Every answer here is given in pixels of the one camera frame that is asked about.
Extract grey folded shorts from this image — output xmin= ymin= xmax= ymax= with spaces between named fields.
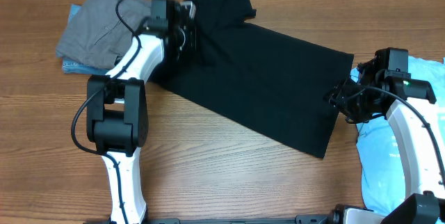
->
xmin=56 ymin=0 xmax=152 ymax=70

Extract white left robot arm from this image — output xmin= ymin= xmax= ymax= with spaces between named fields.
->
xmin=82 ymin=0 xmax=196 ymax=223

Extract blue denim folded garment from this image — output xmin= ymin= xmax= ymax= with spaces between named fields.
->
xmin=61 ymin=4 xmax=108 ymax=75

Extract black t-shirt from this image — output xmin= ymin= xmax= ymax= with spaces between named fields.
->
xmin=151 ymin=0 xmax=353 ymax=158

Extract light blue t-shirt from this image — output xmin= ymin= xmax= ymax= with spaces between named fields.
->
xmin=356 ymin=56 xmax=444 ymax=215

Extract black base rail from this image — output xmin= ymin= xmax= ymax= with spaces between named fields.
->
xmin=144 ymin=215 xmax=329 ymax=224

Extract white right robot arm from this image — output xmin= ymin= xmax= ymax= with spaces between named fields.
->
xmin=323 ymin=47 xmax=444 ymax=223

